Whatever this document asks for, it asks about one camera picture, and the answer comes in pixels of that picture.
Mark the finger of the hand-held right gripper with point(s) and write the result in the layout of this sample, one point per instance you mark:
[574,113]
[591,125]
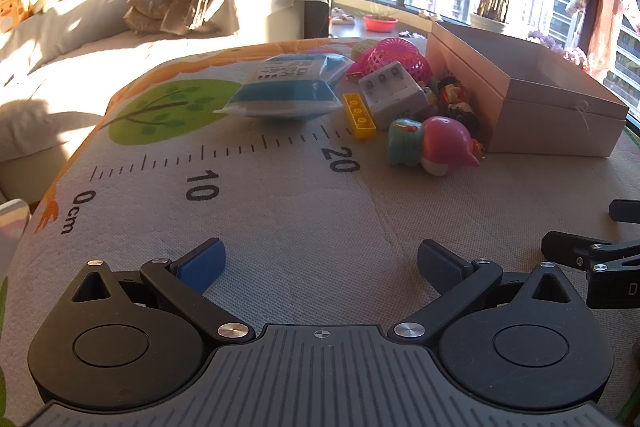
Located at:
[565,249]
[625,211]

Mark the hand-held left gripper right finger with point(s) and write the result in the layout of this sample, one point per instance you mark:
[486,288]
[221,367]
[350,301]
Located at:
[442,264]

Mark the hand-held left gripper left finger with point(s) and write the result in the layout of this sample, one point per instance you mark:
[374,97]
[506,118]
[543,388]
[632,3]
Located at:
[200,264]

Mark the beige cardboard box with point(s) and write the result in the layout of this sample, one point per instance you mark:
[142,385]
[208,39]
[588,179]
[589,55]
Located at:
[550,127]

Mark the pink bird toy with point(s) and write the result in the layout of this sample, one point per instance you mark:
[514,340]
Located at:
[447,139]

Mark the white cube toy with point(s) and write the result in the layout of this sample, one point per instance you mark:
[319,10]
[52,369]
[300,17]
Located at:
[395,102]

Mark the yellow toy brick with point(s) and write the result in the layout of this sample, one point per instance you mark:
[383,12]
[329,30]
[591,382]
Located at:
[359,117]

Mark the black red toy figure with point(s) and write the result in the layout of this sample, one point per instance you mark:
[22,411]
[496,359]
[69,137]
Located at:
[452,91]

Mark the blue white wipes packet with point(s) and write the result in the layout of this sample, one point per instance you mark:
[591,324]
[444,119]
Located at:
[280,97]

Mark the pink plastic basket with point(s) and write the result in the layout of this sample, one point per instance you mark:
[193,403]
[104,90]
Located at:
[395,54]

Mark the printed ruler play mat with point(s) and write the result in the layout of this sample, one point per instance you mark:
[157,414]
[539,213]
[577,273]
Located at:
[300,207]

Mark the purple flowers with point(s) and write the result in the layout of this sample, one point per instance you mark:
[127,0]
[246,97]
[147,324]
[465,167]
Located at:
[565,52]

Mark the hanging pink clothes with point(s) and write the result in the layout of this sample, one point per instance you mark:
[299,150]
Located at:
[607,22]

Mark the white sofa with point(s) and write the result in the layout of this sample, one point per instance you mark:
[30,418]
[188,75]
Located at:
[75,72]

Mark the red bowl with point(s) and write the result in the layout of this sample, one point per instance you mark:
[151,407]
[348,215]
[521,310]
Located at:
[380,24]

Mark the small windowsill ornaments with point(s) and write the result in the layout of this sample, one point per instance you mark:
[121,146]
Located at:
[342,17]

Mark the orange plush toy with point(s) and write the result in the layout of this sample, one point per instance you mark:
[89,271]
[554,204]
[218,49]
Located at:
[12,9]

